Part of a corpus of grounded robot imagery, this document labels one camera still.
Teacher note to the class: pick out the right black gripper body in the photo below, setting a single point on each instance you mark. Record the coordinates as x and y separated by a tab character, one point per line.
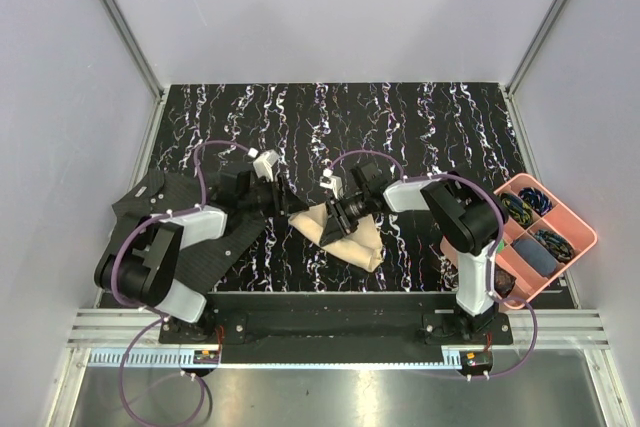
350	211

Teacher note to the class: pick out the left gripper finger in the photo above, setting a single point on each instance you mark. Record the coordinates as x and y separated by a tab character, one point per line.
294	206
285	192

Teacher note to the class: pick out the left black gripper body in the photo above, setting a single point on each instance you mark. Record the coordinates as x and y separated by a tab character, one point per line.
262	198

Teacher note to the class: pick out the beige cloth napkin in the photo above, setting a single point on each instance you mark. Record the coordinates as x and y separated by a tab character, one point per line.
362	249

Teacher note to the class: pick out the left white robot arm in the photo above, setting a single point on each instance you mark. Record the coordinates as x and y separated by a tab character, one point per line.
176	237

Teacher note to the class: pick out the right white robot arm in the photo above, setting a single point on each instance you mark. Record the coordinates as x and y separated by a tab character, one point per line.
470	218

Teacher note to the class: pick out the yellow patterned sock roll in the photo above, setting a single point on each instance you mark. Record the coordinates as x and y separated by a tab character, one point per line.
519	210

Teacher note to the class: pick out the blue patterned sock roll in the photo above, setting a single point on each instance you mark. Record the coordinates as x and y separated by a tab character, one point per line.
539	201

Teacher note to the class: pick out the brown patterned sock roll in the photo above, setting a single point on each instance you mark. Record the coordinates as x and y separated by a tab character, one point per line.
504	282

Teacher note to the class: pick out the teal patterned sock roll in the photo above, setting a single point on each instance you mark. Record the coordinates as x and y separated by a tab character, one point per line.
556	245

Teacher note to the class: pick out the grey rolled sock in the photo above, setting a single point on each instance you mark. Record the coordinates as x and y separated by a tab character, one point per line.
536	256

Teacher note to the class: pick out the pink divided tray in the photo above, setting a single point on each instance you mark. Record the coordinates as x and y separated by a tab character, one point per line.
560	219

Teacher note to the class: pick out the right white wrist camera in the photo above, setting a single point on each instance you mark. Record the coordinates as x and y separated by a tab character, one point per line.
332	183

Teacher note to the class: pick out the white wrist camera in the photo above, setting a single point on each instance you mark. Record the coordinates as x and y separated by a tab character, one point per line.
332	183
264	163

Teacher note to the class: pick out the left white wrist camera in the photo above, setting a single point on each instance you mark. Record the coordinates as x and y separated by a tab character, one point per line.
264	163

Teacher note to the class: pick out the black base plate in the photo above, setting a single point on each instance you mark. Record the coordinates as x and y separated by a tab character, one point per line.
335	330

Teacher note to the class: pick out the slotted cable duct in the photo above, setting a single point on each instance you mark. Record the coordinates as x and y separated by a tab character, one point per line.
161	358

